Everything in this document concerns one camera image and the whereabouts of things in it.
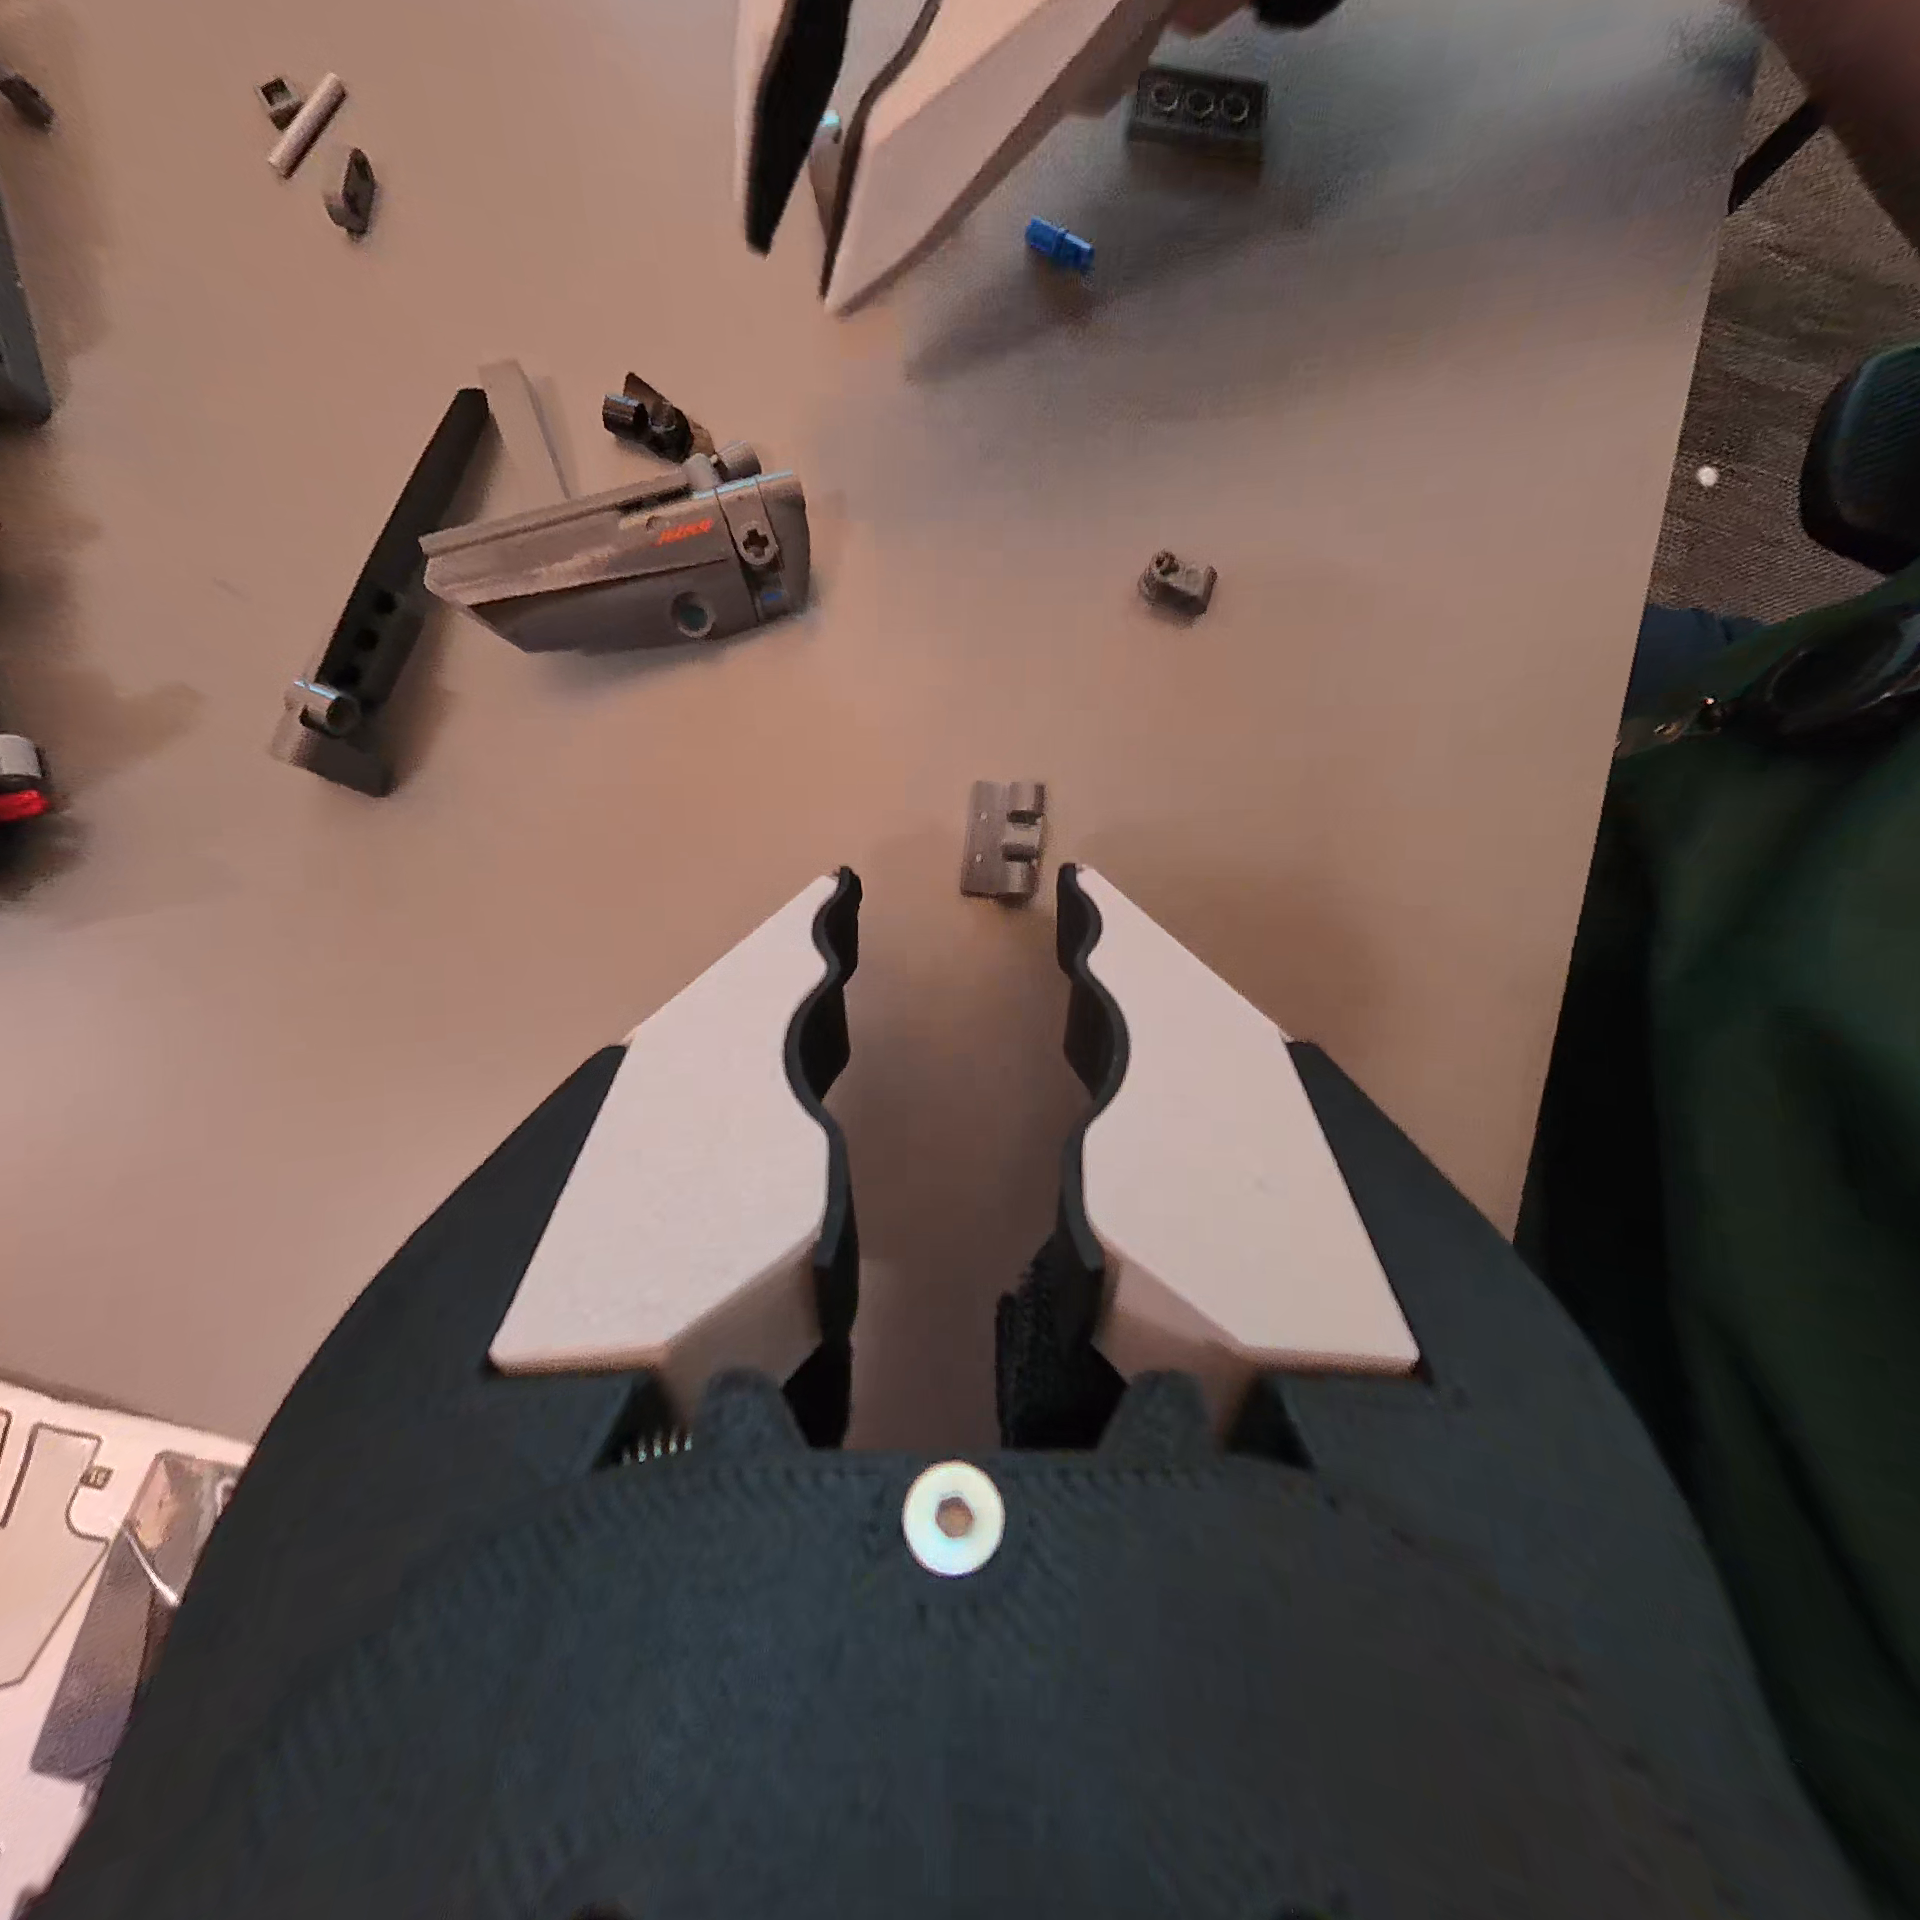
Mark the grey lego clip plate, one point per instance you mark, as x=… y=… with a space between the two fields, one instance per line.
x=1002 y=839

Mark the light grey lego axle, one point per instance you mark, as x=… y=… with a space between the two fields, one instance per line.
x=306 y=123

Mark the person's right forearm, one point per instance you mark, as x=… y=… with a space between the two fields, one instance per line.
x=1860 y=89

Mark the person's right hand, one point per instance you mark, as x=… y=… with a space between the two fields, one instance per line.
x=1208 y=12

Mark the black mesh office chair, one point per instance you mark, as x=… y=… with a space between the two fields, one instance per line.
x=1868 y=465

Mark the small grey lego connector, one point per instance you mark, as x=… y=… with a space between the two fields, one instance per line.
x=1177 y=585

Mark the blue lego pin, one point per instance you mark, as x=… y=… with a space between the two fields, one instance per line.
x=1060 y=247

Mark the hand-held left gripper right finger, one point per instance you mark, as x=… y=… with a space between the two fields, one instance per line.
x=1243 y=1200

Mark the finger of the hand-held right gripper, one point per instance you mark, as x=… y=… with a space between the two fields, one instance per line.
x=974 y=135
x=757 y=44

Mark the grey lego panel assembly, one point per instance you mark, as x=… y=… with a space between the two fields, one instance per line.
x=600 y=585

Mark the lego sticker sheet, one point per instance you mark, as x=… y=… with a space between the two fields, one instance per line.
x=60 y=1500

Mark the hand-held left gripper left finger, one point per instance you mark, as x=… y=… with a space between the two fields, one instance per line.
x=661 y=1200

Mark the dark grey holed lego plate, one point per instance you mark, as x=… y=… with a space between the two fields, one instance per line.
x=1196 y=118

